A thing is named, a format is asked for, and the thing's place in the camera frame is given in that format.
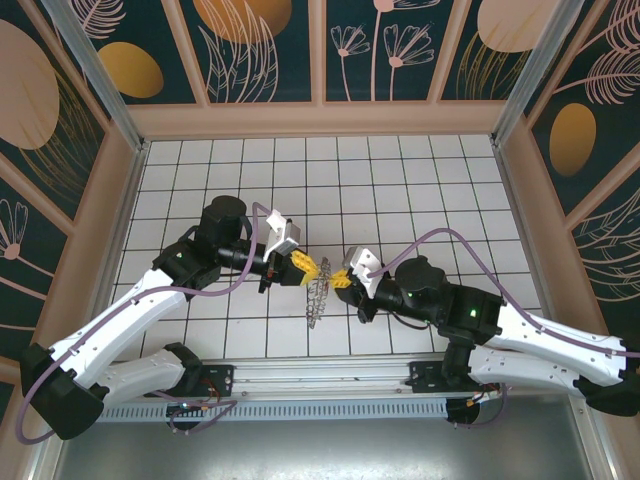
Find aluminium table edge profile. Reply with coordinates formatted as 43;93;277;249
24;142;151;480
492;142;619;480

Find grey sheet metal panel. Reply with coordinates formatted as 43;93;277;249
52;412;599;480

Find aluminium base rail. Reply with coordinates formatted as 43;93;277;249
199;360;449;400

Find thin red black wires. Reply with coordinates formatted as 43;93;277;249
464;388;502;405
197;382;234;407

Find grey slotted cable duct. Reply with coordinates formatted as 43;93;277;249
98;398;450;425

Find aluminium corner post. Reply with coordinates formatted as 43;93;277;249
491;0;571;147
42;0;151;152

